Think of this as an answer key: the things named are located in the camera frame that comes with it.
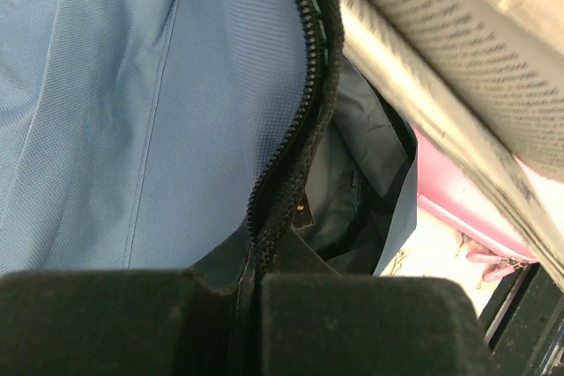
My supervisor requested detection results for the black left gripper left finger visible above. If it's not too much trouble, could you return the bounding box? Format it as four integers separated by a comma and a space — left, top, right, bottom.
1, 232, 254, 375

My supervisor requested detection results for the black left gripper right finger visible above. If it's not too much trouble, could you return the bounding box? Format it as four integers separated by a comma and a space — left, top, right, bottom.
260, 232, 489, 375

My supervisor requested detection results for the pink pencil case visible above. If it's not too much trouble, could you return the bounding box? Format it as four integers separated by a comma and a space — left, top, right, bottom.
415, 132, 538, 282

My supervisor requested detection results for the blue student backpack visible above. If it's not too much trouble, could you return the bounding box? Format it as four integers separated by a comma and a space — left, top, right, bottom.
1, 0, 417, 274

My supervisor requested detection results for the orange notebook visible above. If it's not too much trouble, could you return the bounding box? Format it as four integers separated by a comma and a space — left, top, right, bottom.
339, 0, 563, 284

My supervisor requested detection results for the black storey treehouse book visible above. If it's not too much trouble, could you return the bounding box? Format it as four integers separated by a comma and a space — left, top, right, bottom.
292, 193, 315, 231

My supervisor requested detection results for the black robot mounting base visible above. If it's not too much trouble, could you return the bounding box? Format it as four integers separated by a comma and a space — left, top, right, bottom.
479, 264, 563, 376

